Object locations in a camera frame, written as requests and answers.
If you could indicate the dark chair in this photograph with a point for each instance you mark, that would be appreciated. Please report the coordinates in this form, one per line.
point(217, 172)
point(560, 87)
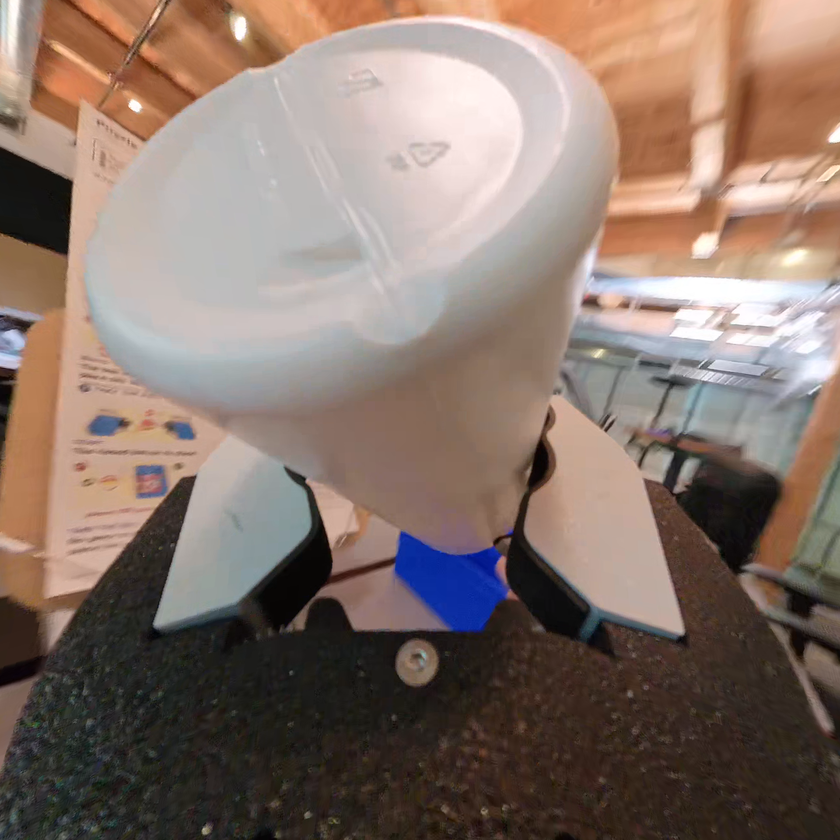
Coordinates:
point(728, 505)

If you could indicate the printed instruction sheet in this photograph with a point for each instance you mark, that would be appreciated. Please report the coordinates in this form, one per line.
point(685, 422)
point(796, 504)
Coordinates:
point(79, 472)

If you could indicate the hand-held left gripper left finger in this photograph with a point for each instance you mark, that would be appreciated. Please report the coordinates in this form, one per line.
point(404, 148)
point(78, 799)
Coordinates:
point(243, 544)

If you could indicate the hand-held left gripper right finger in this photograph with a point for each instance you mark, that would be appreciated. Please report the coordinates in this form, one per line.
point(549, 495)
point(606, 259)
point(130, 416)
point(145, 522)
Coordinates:
point(597, 538)

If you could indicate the blue plastic bin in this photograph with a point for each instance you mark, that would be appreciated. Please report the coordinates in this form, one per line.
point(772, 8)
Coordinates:
point(446, 584)

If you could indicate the white cup with lid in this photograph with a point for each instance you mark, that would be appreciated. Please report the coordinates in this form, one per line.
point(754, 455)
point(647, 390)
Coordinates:
point(341, 229)

